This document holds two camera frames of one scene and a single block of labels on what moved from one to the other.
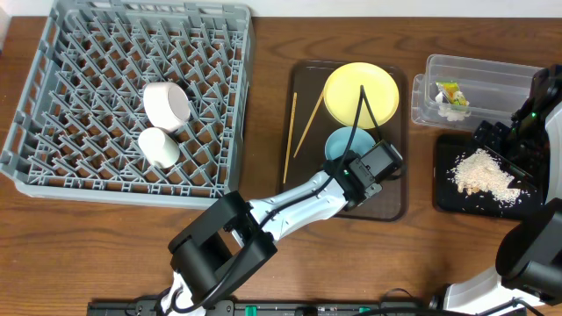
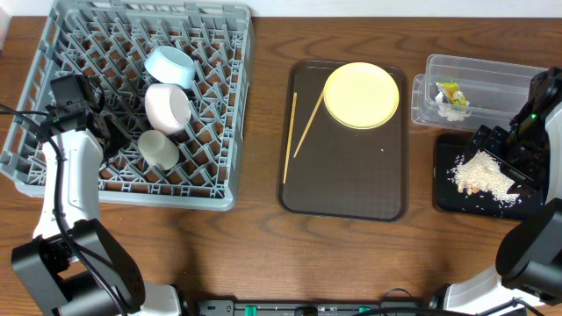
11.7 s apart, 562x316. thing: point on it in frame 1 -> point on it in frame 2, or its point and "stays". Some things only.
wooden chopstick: x=288 y=154 stays
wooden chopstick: x=319 y=100 stays
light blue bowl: x=337 y=142 -> x=169 y=65
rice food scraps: x=480 y=170 stays
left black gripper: x=396 y=171 -> x=114 y=137
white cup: x=159 y=147 stays
